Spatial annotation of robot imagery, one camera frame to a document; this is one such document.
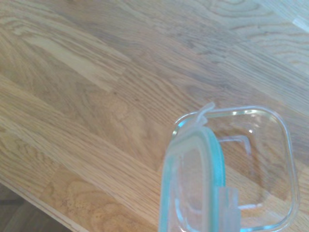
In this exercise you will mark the clear lid with teal seal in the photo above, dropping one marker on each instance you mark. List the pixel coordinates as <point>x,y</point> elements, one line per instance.
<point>188,181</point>

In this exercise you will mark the clear glass food container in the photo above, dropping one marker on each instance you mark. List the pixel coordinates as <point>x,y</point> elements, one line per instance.
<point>265,169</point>

